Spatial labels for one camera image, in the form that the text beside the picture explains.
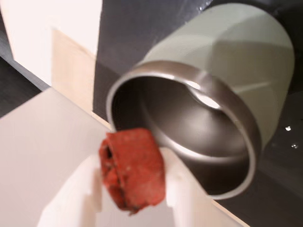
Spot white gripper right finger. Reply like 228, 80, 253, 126
160, 146, 240, 227

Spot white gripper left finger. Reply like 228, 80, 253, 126
36, 155, 105, 227

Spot red cube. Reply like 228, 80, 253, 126
98, 127, 166, 216

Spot pale green steel mug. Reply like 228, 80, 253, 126
105, 3, 295, 201

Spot black table mat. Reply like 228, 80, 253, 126
91, 0, 303, 227

